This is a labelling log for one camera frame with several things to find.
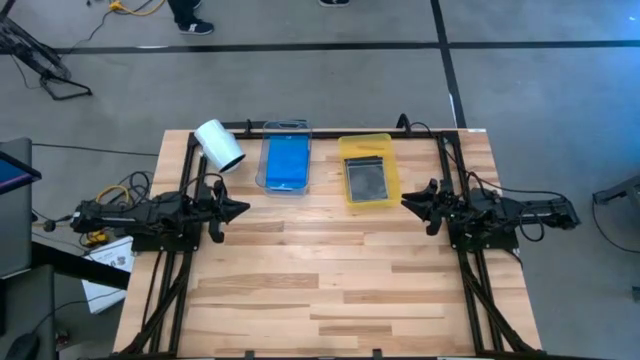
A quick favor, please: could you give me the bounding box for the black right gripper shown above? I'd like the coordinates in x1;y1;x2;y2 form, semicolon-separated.
400;177;471;237

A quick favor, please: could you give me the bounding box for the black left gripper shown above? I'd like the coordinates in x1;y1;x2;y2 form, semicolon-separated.
195;179;252;245

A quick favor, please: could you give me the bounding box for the blue plastic disc case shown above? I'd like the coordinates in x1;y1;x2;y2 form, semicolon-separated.
265;133;311;191

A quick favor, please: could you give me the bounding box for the yellow plastic bin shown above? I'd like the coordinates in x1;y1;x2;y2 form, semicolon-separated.
337;132;402;210

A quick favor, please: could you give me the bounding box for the clear plastic bin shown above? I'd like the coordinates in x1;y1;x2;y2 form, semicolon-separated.
255;119;314;197

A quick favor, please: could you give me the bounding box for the white printed paper box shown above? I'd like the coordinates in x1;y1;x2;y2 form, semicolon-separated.
81;235;136;315

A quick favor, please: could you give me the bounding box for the grey equipment stand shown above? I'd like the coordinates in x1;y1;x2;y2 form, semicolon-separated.
592;174;640;206

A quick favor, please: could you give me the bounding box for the person's leg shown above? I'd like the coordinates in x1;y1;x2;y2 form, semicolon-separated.
167;0;204;25

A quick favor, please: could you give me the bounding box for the tablet with blue screen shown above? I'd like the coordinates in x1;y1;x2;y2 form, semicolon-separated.
0;151;43;196

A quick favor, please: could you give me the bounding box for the black computer mouse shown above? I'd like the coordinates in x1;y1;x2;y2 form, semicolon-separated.
4;332;41;360

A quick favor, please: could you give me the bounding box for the black tripod stand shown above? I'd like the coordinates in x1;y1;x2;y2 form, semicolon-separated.
0;0;94;101

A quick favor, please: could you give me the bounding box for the black left camera cable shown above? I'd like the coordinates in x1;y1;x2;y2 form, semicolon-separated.
177;172;225;201

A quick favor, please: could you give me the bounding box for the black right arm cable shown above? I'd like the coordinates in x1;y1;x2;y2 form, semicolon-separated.
396;113;564;196

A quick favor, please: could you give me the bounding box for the yellow cable with connector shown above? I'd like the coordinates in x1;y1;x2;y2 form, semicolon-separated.
84;184;132;246

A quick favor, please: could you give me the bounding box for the black floor cable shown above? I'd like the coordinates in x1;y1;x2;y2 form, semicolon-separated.
32;143;160;157

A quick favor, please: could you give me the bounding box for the yellow floor cable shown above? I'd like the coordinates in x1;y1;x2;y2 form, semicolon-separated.
108;0;166;17

